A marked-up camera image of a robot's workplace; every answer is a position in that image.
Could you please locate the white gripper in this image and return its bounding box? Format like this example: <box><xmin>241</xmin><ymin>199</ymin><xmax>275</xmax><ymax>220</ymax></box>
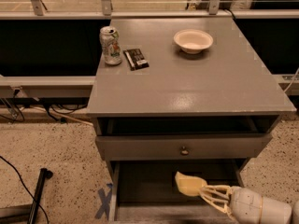
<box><xmin>200</xmin><ymin>185</ymin><xmax>263</xmax><ymax>224</ymax></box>

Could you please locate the yellow sponge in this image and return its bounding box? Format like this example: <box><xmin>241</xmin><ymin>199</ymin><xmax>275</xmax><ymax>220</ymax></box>
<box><xmin>175</xmin><ymin>172</ymin><xmax>207</xmax><ymax>197</ymax></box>

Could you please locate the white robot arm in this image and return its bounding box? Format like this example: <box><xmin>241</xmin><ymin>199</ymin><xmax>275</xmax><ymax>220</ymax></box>
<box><xmin>199</xmin><ymin>185</ymin><xmax>292</xmax><ymax>224</ymax></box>

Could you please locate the round metal drawer knob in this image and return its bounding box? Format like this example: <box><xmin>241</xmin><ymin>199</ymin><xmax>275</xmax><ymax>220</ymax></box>
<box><xmin>180</xmin><ymin>147</ymin><xmax>189</xmax><ymax>156</ymax></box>

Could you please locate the grey middle drawer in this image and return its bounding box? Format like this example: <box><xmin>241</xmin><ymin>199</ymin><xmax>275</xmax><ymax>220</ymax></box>
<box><xmin>109</xmin><ymin>160</ymin><xmax>242</xmax><ymax>224</ymax></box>

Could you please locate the grey drawer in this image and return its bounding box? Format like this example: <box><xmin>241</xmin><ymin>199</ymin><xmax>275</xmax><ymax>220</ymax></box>
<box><xmin>95</xmin><ymin>117</ymin><xmax>272</xmax><ymax>161</ymax></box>
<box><xmin>109</xmin><ymin>160</ymin><xmax>242</xmax><ymax>224</ymax></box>

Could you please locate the grey top drawer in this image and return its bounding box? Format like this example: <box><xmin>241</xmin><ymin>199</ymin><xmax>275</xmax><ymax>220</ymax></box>
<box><xmin>95</xmin><ymin>117</ymin><xmax>272</xmax><ymax>161</ymax></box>

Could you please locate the grey drawer cabinet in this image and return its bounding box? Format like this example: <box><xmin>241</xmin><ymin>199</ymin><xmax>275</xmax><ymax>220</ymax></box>
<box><xmin>86</xmin><ymin>17</ymin><xmax>297</xmax><ymax>224</ymax></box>

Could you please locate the blue tape cross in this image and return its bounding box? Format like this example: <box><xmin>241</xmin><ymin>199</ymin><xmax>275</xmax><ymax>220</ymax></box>
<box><xmin>95</xmin><ymin>183</ymin><xmax>113</xmax><ymax>219</ymax></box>

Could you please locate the white bowl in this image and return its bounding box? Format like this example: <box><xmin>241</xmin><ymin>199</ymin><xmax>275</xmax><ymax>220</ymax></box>
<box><xmin>174</xmin><ymin>29</ymin><xmax>213</xmax><ymax>54</ymax></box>

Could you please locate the black snack bar packet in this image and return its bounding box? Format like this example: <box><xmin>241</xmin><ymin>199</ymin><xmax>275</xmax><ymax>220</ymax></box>
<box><xmin>123</xmin><ymin>49</ymin><xmax>150</xmax><ymax>71</ymax></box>

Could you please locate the soda can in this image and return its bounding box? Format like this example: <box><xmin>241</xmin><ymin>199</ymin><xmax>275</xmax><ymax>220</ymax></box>
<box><xmin>100</xmin><ymin>26</ymin><xmax>122</xmax><ymax>65</ymax></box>

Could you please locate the black metal stand leg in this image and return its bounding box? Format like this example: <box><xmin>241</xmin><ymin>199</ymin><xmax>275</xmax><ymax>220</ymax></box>
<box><xmin>0</xmin><ymin>168</ymin><xmax>53</xmax><ymax>224</ymax></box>

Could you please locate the black floor cable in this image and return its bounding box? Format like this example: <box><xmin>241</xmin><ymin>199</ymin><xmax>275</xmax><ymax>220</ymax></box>
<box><xmin>0</xmin><ymin>155</ymin><xmax>50</xmax><ymax>224</ymax></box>

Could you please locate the grey metal railing frame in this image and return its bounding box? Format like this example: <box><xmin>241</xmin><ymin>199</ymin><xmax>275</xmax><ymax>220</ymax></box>
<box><xmin>0</xmin><ymin>0</ymin><xmax>299</xmax><ymax>98</ymax></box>

